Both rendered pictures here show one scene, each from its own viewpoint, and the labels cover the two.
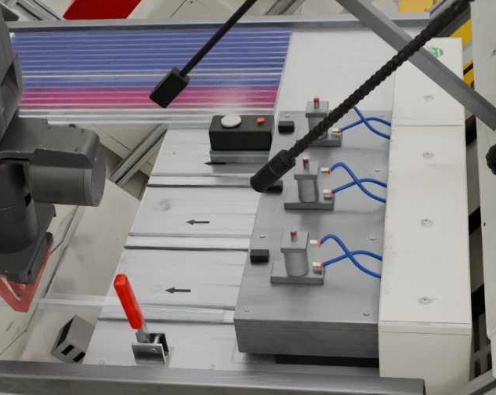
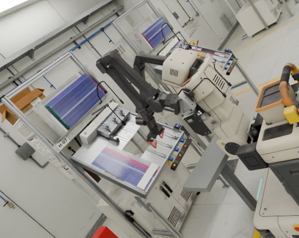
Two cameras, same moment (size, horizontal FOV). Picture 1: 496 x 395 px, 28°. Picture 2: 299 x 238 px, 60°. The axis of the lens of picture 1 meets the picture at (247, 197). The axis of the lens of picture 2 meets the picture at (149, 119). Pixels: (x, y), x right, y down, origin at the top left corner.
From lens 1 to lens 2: 2.59 m
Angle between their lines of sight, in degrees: 95
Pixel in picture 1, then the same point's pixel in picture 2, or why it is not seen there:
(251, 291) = (126, 112)
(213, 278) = (128, 124)
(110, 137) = not seen: outside the picture
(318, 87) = (97, 149)
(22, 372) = not seen: hidden behind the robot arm
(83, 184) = not seen: hidden behind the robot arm
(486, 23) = (77, 130)
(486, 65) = (84, 123)
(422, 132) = (98, 121)
